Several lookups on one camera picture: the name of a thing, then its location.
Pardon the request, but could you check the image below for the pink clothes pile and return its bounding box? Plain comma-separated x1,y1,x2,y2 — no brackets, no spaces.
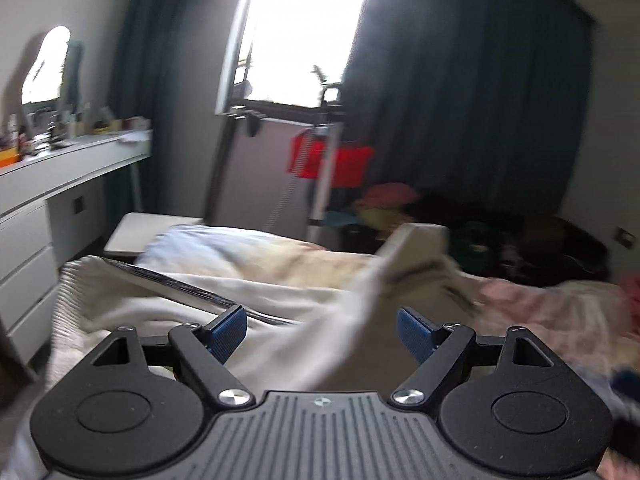
354,182,420,209

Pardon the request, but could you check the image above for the red hanging bag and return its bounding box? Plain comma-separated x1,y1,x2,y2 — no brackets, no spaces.
286,131,376,190

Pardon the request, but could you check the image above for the orange box on desk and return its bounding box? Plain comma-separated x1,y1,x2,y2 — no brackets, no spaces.
0,148,21,168

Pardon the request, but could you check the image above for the dark clothes pile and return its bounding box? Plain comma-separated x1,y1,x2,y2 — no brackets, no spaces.
399,186,614,288

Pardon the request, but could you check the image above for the cream knit zip sweater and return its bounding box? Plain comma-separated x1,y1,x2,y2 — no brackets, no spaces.
47,223,482,393

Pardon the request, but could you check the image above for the arched vanity mirror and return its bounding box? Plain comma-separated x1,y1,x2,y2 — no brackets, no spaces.
21,25,84,115

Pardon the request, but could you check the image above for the white dresser desk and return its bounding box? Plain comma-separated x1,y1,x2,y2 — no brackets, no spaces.
1,130,152,366

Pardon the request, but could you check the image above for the white metal rack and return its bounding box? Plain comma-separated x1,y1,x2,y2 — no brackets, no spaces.
306,65,344,244

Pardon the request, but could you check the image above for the dark teal right curtain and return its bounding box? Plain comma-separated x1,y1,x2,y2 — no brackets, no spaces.
342,0,593,243

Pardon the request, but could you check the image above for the white stool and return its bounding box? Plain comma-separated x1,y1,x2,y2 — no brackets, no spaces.
103,212,203,258

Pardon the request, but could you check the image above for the pastel patchwork bed quilt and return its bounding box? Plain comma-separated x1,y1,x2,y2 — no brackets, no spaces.
135,223,640,480

